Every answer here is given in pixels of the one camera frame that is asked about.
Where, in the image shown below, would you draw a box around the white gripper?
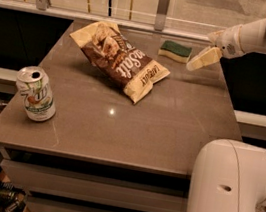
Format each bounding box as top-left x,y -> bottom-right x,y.
186,24 -> 245,71

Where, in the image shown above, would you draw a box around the green and yellow sponge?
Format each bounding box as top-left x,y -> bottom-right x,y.
158,40 -> 192,63

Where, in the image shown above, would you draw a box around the brown chips bag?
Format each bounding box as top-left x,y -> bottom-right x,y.
70,21 -> 170,104

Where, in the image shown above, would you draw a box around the white soda can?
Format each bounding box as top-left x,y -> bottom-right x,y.
16,66 -> 56,122

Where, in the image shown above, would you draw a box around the upper grey drawer front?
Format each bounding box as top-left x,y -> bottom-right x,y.
1,160 -> 187,212

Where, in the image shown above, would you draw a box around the cans under table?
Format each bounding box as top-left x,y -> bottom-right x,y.
0,181 -> 26,212

